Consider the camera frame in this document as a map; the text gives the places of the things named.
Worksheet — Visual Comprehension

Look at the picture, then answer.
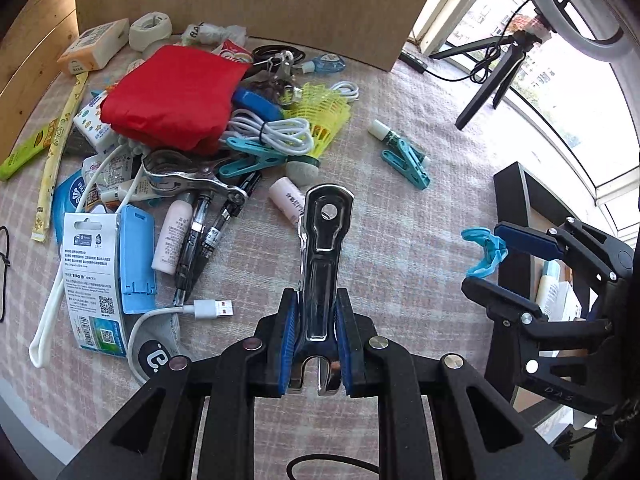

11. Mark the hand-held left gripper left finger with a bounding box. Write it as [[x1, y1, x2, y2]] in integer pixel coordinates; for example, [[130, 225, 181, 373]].
[[57, 287, 301, 480]]

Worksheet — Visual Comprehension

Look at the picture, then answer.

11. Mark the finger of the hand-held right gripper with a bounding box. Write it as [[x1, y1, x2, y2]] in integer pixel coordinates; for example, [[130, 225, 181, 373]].
[[494, 217, 635, 281], [461, 276, 612, 357]]

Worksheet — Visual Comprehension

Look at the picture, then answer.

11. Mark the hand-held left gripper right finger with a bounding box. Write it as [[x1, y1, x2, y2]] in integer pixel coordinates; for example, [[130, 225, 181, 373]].
[[334, 287, 581, 480]]

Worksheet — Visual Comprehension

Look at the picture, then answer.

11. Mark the light blue plastic clip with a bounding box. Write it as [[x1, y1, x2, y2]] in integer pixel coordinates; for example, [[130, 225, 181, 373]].
[[460, 227, 508, 278]]

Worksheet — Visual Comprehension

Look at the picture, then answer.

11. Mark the black storage box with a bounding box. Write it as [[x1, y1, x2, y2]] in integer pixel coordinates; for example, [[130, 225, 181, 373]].
[[492, 161, 601, 431]]

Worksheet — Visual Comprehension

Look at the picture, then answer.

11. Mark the large silver metal clip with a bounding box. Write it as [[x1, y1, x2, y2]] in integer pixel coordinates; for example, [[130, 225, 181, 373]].
[[141, 149, 248, 211], [290, 184, 357, 396]]

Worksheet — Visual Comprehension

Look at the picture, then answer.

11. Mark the grey mask packet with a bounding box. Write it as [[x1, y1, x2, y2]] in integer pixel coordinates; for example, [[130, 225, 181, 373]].
[[127, 312, 193, 386]]

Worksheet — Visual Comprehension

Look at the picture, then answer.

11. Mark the red cloth bag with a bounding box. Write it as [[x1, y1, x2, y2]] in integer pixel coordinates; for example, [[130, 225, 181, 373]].
[[100, 44, 251, 153]]

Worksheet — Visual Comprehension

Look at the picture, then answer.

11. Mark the white cream tube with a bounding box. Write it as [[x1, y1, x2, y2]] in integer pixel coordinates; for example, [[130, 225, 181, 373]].
[[535, 260, 563, 318]]

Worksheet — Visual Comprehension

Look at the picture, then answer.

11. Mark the pink plaid tablecloth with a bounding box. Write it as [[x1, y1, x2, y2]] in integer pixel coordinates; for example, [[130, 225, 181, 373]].
[[0, 35, 601, 480]]

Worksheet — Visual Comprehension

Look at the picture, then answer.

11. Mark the black pen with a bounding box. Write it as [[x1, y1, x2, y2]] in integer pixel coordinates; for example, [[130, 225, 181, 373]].
[[187, 200, 236, 286], [172, 192, 211, 306]]

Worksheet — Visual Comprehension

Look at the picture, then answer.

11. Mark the small pinkish white bottle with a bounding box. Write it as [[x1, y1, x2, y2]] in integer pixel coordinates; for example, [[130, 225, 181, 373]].
[[268, 177, 306, 231]]

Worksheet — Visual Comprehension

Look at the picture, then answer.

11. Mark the teal clothespin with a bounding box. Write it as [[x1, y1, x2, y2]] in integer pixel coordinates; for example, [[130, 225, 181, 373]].
[[381, 139, 432, 191], [217, 136, 288, 179]]

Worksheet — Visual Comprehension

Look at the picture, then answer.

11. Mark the white pink bottle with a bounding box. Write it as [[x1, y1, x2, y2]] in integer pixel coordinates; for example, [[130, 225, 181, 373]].
[[151, 197, 196, 276]]

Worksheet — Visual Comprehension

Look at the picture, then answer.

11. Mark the blue phone stand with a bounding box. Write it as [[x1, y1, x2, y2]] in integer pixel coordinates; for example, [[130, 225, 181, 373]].
[[119, 204, 160, 315]]

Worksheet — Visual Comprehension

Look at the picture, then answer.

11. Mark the white green lip balm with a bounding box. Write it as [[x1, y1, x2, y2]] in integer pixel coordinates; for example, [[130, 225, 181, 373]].
[[367, 120, 401, 146]]

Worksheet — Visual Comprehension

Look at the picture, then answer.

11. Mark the blue labelled retail package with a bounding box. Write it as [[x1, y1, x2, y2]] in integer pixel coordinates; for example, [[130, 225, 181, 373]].
[[62, 211, 130, 358]]

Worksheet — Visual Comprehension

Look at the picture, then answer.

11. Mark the white ointment tube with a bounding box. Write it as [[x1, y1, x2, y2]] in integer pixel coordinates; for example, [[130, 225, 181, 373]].
[[100, 180, 151, 206]]

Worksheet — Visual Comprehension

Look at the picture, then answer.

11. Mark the yellow shuttlecock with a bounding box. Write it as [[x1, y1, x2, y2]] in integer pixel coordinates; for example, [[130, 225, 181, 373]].
[[282, 82, 352, 183]]

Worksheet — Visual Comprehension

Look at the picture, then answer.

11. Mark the blue tape roll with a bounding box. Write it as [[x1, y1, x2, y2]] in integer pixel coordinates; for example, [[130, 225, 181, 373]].
[[232, 87, 283, 121]]

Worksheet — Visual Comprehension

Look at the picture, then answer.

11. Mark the white sachet packet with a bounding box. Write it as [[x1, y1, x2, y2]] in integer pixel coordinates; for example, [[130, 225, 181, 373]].
[[81, 152, 136, 211]]

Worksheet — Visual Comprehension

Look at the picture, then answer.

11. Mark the blue tissue packet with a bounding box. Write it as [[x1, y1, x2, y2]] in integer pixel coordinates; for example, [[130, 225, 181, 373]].
[[51, 170, 101, 241]]

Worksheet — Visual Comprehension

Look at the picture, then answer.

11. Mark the blue white correction tape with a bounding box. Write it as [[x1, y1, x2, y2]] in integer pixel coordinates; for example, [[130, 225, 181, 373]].
[[300, 53, 347, 74]]

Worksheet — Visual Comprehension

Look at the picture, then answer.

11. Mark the black foil packet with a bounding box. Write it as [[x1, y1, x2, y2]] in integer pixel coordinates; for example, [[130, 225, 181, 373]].
[[62, 122, 93, 156]]

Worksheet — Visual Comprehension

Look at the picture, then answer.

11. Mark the star print tissue packet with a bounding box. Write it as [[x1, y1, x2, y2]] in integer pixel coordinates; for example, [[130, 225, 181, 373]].
[[73, 91, 126, 156]]

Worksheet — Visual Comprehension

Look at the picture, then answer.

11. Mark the red white snack packet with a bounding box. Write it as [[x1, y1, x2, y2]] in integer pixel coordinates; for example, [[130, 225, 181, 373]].
[[212, 40, 252, 63]]

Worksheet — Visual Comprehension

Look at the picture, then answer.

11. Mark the yellow chopstick wrapper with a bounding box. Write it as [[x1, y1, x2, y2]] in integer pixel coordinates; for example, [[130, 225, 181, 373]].
[[31, 71, 90, 243]]

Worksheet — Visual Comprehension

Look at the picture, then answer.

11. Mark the clear plastic wrapped item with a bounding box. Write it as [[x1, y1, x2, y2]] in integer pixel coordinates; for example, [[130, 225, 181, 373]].
[[181, 21, 248, 48]]

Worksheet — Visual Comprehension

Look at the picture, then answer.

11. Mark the green snack bar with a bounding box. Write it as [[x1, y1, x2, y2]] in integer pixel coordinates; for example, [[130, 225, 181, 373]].
[[0, 119, 60, 182]]

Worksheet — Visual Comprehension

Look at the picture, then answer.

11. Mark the white tape roll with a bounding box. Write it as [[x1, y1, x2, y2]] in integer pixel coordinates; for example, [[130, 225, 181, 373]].
[[129, 11, 173, 52]]

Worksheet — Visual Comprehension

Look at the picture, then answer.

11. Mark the cardboard panel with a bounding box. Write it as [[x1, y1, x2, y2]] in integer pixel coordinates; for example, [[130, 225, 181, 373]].
[[74, 0, 453, 73]]

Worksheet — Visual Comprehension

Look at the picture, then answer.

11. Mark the orange white tissue packet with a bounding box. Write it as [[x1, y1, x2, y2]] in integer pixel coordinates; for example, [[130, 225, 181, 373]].
[[56, 18, 130, 76]]

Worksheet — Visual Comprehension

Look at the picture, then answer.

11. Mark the white ring light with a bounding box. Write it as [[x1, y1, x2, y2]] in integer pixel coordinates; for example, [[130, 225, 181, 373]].
[[512, 0, 640, 63]]

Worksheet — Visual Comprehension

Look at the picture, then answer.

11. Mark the black cable controller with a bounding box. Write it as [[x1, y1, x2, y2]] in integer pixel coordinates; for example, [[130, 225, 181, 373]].
[[400, 50, 428, 75]]

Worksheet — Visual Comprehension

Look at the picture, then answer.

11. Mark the small white coiled cable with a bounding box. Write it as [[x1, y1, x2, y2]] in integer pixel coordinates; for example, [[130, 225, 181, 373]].
[[331, 80, 362, 103]]

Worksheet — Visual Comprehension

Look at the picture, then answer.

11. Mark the thick white cable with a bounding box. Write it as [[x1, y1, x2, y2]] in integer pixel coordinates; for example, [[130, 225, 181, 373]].
[[29, 144, 146, 368]]

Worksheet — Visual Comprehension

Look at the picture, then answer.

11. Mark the black strap loop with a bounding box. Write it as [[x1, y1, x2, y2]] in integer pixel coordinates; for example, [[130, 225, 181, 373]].
[[251, 44, 307, 66]]

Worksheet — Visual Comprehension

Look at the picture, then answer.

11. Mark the black cord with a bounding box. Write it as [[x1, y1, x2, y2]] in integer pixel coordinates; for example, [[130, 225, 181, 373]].
[[0, 226, 12, 323]]

